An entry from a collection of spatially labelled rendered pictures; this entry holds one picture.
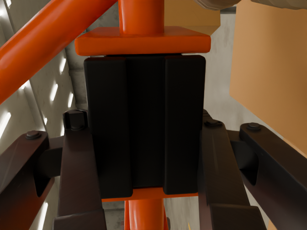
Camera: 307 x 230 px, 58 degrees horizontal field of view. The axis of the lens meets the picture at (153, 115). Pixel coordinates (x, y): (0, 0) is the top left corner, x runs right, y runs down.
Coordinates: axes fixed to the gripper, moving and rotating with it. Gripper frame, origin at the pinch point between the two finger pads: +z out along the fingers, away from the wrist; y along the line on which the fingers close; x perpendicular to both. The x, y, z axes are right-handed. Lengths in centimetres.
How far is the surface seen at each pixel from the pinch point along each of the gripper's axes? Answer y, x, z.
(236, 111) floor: 111, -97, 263
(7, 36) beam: -391, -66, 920
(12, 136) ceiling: -399, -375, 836
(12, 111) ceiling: -400, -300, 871
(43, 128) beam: -377, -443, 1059
